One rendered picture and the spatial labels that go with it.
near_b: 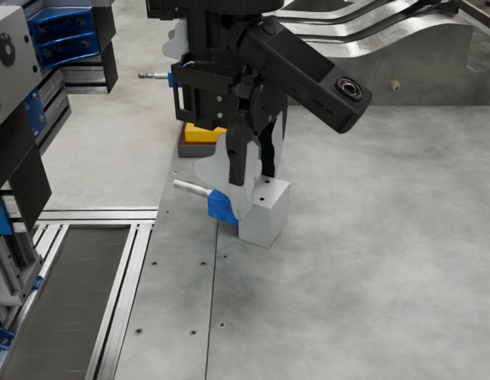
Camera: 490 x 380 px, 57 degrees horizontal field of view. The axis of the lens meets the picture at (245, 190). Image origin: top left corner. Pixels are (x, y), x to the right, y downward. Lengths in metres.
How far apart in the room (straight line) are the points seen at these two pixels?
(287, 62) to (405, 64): 0.43
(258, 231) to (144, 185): 1.55
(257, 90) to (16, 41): 0.31
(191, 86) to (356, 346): 0.26
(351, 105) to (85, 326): 0.97
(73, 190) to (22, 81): 1.48
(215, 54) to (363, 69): 0.39
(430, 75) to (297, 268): 0.45
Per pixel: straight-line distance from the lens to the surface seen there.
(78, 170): 2.17
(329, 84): 0.37
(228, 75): 0.38
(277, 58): 0.37
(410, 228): 0.53
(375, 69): 0.76
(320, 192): 0.55
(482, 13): 1.54
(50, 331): 1.23
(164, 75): 0.81
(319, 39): 0.83
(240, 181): 0.40
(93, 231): 1.46
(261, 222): 0.45
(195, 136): 0.61
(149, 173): 2.07
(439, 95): 0.81
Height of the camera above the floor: 1.12
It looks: 36 degrees down
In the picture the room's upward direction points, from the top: straight up
